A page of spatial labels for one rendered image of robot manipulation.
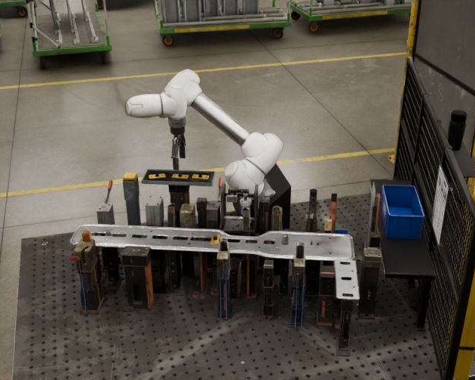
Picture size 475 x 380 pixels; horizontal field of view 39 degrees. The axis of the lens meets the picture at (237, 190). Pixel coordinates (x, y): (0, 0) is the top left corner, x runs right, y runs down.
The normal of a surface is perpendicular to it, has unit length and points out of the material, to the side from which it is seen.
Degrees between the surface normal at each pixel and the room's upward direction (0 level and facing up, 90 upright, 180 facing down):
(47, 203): 0
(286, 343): 0
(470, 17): 90
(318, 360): 0
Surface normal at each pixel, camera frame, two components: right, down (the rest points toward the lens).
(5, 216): 0.00, -0.88
